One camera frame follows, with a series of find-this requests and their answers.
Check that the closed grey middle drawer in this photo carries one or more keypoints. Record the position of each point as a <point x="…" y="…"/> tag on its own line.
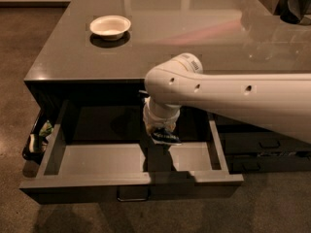
<point x="256" y="142"/>

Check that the metal drawer handle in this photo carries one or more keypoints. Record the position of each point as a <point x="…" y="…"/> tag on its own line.
<point x="133" y="193"/>

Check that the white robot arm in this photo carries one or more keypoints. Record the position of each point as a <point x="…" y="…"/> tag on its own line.
<point x="277" y="102"/>

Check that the open grey top drawer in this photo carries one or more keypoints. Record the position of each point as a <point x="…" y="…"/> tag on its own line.
<point x="94" y="150"/>

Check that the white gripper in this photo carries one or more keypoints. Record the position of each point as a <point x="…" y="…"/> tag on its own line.
<point x="160" y="118"/>

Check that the closed grey lower drawer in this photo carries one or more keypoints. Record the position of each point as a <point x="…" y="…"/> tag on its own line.
<point x="266" y="164"/>

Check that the white paper bowl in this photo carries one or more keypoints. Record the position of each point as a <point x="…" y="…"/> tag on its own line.
<point x="110" y="28"/>

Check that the grey counter cabinet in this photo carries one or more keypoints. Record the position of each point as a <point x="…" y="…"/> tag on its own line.
<point x="228" y="36"/>

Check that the green snack bag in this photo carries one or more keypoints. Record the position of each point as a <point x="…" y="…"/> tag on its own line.
<point x="46" y="129"/>

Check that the blue chip bag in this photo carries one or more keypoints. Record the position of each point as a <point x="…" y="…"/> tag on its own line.
<point x="161" y="136"/>

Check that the closed grey drawer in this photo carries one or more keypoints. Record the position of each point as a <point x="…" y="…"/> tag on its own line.
<point x="256" y="142"/>
<point x="266" y="164"/>

